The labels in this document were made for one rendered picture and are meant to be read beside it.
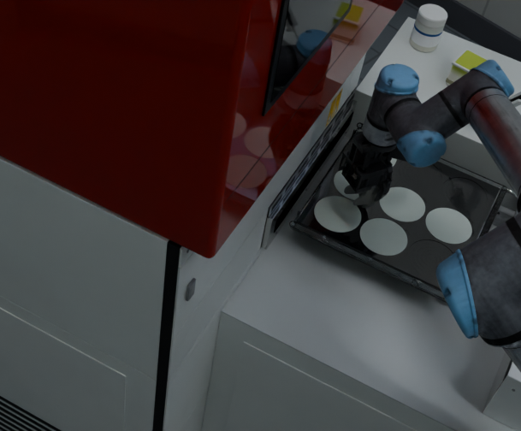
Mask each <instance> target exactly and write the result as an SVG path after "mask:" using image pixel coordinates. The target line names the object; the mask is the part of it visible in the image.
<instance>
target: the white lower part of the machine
mask: <svg viewBox="0 0 521 431"><path fill-rule="evenodd" d="M220 318H221V311H220V313H219V314H218V316H217V317H216V319H215V321H213V322H212V324H211V325H210V327H209V329H208V330H207V331H206V333H205V334H204V336H203V338H202V339H201V340H200V341H199V343H198V344H197V346H196V347H195V349H194V350H193V352H192V353H191V355H190V356H189V358H188V359H187V360H186V361H185V363H184V364H183V366H182V367H181V369H180V371H179V372H178V373H177V375H176V376H175V378H174V379H173V380H172V381H171V383H170V384H169V386H165V385H164V384H162V383H160V382H158V381H157V380H155V379H153V378H151V377H150V376H149V375H146V374H144V373H142V372H140V371H138V370H137V369H135V368H133V367H131V366H129V365H127V364H126V363H124V362H122V361H120V360H118V359H117V358H115V357H112V356H111V355H109V354H107V353H106V352H104V351H101V350H99V349H98V348H96V347H95V346H93V345H90V344H88V343H86V342H85V341H84V340H82V339H79V338H77V337H75V336H74V335H72V334H70V333H68V332H66V331H64V330H63V329H61V328H59V327H57V326H55V325H53V324H52V323H50V322H47V321H46V320H44V319H42V318H41V317H39V316H36V315H34V314H33V313H31V312H30V311H28V310H25V309H23V308H21V307H20V306H19V305H17V304H14V303H12V302H10V301H9V300H7V299H6V298H3V297H1V296H0V431H201V430H202V425H203V420H204V410H205V405H206V399H207V394H208V389H209V384H210V374H211V369H212V364H213V358H214V353H215V348H216V339H217V334H218V328H219V323H220Z"/></svg>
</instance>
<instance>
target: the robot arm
mask: <svg viewBox="0 0 521 431"><path fill-rule="evenodd" d="M418 84H419V77H418V74H417V73H416V71H415V70H413V69H412V68H410V67H408V66H406V65H403V64H398V63H396V64H389V65H387V66H385V67H384V68H383V69H382V70H381V71H380V73H379V76H378V78H377V81H376V83H375V85H374V87H375V88H374V91H373V94H372V98H371V100H370V106H369V108H368V111H367V114H366V117H365V120H364V125H363V128H362V131H363V132H362V134H359V135H356V136H353V139H352V144H351V148H350V150H349V151H344V152H343V153H342V157H341V160H340V166H339V168H338V171H341V170H342V175H343V176H344V177H345V179H346V180H347V182H348V183H349V184H350V185H348V186H347V187H346V188H345V190H344V193H345V194H358V195H359V197H358V198H356V199H355V200H354V201H353V205H361V207H362V208H367V207H370V206H371V205H373V204H375V203H376V202H377V201H379V200H380V199H382V198H383V197H384V196H386V195H387V194H388V192H389V189H390V185H391V182H392V179H391V178H392V175H393V166H392V165H393V164H392V163H391V162H390V161H391V160H392V158H394V159H398V160H401V161H405V162H408V163H409V164H411V165H412V166H414V167H418V168H423V167H427V166H429V165H432V164H434V163H435V162H437V161H439V160H440V158H441V156H443V155H444V154H445V152H446V149H447V144H446V140H445V139H446V138H448V137H449V136H451V135H452V134H454V133H456V132H457V131H458V130H459V129H461V128H462V127H464V126H466V125H467V124H469V123H470V124H471V126H472V128H473V129H474V131H475V133H476V134H477V136H478V138H479V139H480V140H481V142H482V143H483V145H484V147H485V148H486V150H487V152H488V153H489V155H490V156H491V157H492V159H493V160H494V163H495V164H496V166H497V167H498V169H499V170H500V172H501V173H502V175H503V176H504V178H505V179H506V182H507V183H508V185H509V186H510V187H511V188H512V191H513V192H514V194H515V195H516V197H517V203H516V205H517V210H518V214H516V215H515V216H514V217H512V218H511V219H509V220H507V221H505V222H504V223H502V224H500V225H499V226H498V227H496V228H494V229H493V230H491V231H489V232H488V233H485V234H484V235H483V236H482V237H480V238H478V239H476V240H475V241H473V242H471V243H470V244H468V245H467V246H465V247H464V248H462V249H457V250H456V251H455V253H454V254H452V255H451V256H450V257H448V258H447V259H445V260H444V261H442V262H441V263H440V264H439V265H438V267H437V269H436V278H437V280H438V283H439V286H440V288H441V291H442V293H443V296H444V298H445V300H446V301H447V305H448V307H449V309H450V311H451V312H452V314H453V317H454V319H455V320H456V322H457V323H458V325H459V327H460V329H461V331H462V332H463V334H464V335H465V337H466V338H468V339H472V338H477V337H478V335H480V336H481V338H482V339H483V340H484V342H486V343H487V344H488V345H491V346H494V347H502V348H503V350H504V351H505V352H506V354H507V355H508V357H509V358H511V360H512V361H513V363H514V364H515V365H516V367H517V368H518V370H519V371H520V372H521V115H520V114H519V112H518V111H517V109H516V108H515V107H514V105H513V104H512V102H511V101H510V100H509V97H510V96H511V95H512V94H513V93H514V87H513V85H512V83H511V81H510V80H509V79H508V78H507V76H506V74H505V73H504V71H503V70H502V69H501V67H500V65H499V64H498V63H497V62H496V61H495V60H491V59H490V60H487V61H486V62H483V63H482V64H480V65H479V66H477V67H475V68H472V69H471V70H470V72H469V73H467V74H465V75H464V76H462V77H461V78H459V79H458V80H456V81H454V82H453V83H452V84H451V85H450V86H448V87H446V88H445V89H443V90H442V91H440V92H438V93H437V94H435V95H434V96H433V97H431V98H430V99H428V100H427V101H425V102H424V103H421V102H420V100H419V99H418V97H417V94H416V92H417V91H418ZM344 157H345V158H346V160H345V164H344V165H342V162H343V159H344ZM341 165H342V166H341Z"/></svg>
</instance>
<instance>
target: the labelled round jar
mask: <svg viewBox="0 0 521 431"><path fill-rule="evenodd" d="M446 21H447V11H446V10H445V9H444V8H442V7H440V6H438V5H435V4H425V5H422V6H421V7H420V8H419V11H418V13H417V18H416V20H415V23H414V26H413V29H412V32H411V36H410V40H409V41H410V44H411V46H412V47H413V48H414V49H416V50H419V51H422V52H431V51H434V50H435V49H436V48H437V45H438V44H439V41H440V38H441V34H442V31H443V28H444V26H445V23H446Z"/></svg>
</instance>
